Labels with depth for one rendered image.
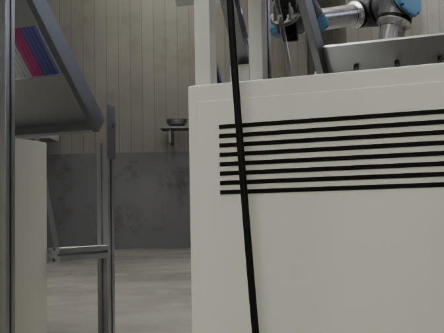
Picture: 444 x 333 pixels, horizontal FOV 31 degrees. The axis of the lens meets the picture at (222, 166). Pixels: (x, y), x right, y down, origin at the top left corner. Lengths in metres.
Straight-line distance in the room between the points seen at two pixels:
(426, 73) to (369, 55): 0.90
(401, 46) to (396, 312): 1.02
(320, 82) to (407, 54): 0.87
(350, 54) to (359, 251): 0.99
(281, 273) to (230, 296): 0.10
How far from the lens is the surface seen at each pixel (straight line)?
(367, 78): 1.31
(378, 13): 2.84
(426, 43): 2.15
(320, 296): 1.31
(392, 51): 2.17
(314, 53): 2.16
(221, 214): 1.36
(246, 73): 2.24
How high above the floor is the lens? 0.38
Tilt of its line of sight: 4 degrees up
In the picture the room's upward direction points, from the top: 1 degrees counter-clockwise
